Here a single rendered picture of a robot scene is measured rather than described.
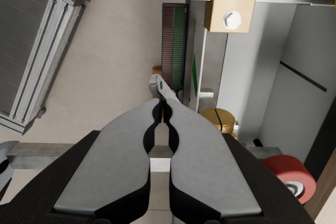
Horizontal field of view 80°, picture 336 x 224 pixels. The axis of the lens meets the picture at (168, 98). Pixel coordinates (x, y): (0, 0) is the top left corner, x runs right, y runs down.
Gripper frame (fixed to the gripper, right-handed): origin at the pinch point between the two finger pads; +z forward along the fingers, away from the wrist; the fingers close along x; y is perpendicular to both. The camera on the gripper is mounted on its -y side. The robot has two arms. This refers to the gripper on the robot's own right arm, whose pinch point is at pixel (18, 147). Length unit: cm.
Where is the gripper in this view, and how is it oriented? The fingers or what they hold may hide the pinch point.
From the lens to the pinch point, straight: 43.9
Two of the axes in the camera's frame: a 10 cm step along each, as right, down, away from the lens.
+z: 0.0, -4.6, 8.9
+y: -10.0, -0.3, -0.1
